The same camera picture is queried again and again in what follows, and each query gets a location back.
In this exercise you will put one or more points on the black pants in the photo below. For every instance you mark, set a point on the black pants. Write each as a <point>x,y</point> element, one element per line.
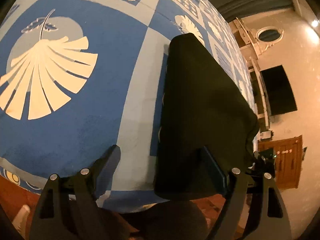
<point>207,126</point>

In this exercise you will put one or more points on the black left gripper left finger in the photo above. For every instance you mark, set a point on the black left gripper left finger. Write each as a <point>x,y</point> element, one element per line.
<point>67,207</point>

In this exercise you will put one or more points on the oval mirror white frame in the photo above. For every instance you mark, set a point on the oval mirror white frame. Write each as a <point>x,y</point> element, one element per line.
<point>270,34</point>

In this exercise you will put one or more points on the cream dressing table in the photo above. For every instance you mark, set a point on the cream dressing table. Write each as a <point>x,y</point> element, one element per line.
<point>252,48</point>

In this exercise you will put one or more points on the black television screen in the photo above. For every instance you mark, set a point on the black television screen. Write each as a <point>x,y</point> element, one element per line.
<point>279,92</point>

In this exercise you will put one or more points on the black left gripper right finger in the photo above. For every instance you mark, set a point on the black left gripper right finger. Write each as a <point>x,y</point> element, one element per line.
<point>267,215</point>

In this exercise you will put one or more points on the brown wooden cabinet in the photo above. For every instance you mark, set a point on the brown wooden cabinet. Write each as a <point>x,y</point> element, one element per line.
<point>288,160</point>

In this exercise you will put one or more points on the blue patterned bed sheet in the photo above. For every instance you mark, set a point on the blue patterned bed sheet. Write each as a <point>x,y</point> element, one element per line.
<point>78,76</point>

